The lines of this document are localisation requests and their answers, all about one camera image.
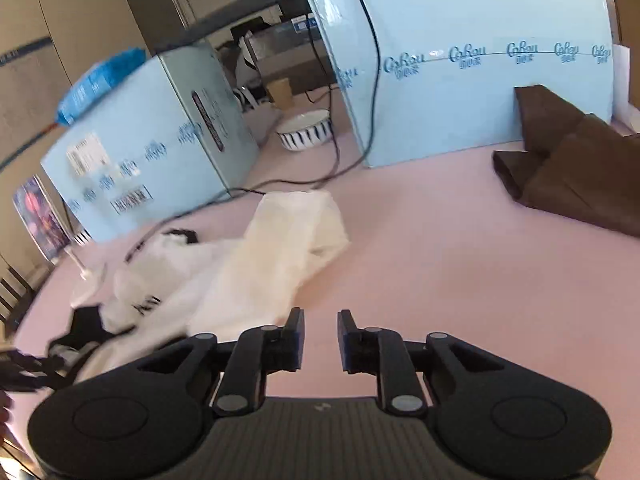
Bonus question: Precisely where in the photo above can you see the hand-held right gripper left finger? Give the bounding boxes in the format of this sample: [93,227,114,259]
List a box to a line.
[135,306,306,416]

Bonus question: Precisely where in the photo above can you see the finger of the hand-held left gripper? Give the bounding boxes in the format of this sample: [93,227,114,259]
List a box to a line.
[0,342,101,393]

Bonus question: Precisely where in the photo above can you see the colourful printed card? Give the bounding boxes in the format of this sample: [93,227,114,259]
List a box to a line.
[12,175,71,263]

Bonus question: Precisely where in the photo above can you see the cardboard box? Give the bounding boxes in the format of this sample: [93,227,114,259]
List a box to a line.
[614,0,640,51]

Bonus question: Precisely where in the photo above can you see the black garment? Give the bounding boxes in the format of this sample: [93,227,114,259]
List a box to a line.
[47,307,138,361]

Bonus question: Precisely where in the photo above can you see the beige cabinet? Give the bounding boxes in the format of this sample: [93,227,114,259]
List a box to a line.
[0,0,221,261]

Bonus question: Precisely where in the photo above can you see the white bowl with black stripes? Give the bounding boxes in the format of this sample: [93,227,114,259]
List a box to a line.
[276,110,333,151]

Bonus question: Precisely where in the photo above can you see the blue plastic packet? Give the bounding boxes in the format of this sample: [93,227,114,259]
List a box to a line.
[56,49,148,126]

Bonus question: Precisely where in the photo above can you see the white stand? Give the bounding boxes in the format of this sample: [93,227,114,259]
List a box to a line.
[65,245,108,283]

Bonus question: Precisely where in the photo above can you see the brown paper cup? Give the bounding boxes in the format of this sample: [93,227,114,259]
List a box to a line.
[267,79,293,111]

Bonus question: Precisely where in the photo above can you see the dark wooden chair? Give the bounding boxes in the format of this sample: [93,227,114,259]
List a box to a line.
[0,265,36,331]

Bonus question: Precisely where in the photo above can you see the light blue printed carton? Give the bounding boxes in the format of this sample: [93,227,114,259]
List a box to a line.
[40,42,261,243]
[300,0,615,168]

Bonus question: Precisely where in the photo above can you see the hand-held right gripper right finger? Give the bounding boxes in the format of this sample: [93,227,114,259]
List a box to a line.
[336,309,507,416]

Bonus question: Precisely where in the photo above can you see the white sweater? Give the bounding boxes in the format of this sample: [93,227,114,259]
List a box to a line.
[70,190,351,391]

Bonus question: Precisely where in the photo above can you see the black cable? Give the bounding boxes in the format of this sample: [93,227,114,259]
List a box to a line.
[122,30,343,263]
[350,0,381,158]

